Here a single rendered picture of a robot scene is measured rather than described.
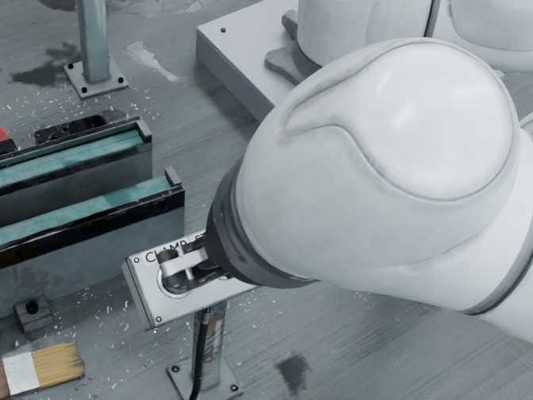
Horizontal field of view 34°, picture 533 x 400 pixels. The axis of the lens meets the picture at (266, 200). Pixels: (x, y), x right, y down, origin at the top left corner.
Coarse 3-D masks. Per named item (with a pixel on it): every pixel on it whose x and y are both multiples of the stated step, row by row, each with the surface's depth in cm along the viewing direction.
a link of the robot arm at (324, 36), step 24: (312, 0) 118; (336, 0) 115; (360, 0) 114; (384, 0) 113; (408, 0) 113; (312, 24) 120; (336, 24) 117; (360, 24) 117; (384, 24) 116; (408, 24) 115; (312, 48) 124; (336, 48) 121
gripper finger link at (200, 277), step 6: (204, 234) 63; (186, 246) 69; (186, 252) 68; (198, 270) 67; (204, 270) 65; (210, 270) 64; (216, 270) 63; (222, 270) 62; (198, 276) 67; (204, 276) 66
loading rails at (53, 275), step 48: (48, 144) 109; (96, 144) 111; (144, 144) 112; (0, 192) 105; (48, 192) 110; (96, 192) 114; (144, 192) 106; (0, 240) 100; (48, 240) 100; (96, 240) 105; (144, 240) 109; (0, 288) 102; (48, 288) 107
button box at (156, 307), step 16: (176, 240) 81; (192, 240) 82; (128, 256) 81; (144, 256) 80; (128, 272) 81; (144, 272) 80; (160, 272) 80; (144, 288) 79; (160, 288) 80; (208, 288) 81; (224, 288) 82; (240, 288) 82; (256, 288) 84; (144, 304) 80; (160, 304) 80; (176, 304) 80; (192, 304) 80; (208, 304) 81; (144, 320) 82; (160, 320) 79
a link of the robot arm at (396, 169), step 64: (384, 64) 35; (448, 64) 36; (320, 128) 36; (384, 128) 34; (448, 128) 35; (512, 128) 36; (256, 192) 42; (320, 192) 37; (384, 192) 34; (448, 192) 34; (512, 192) 40; (320, 256) 40; (384, 256) 38; (448, 256) 39; (512, 256) 40
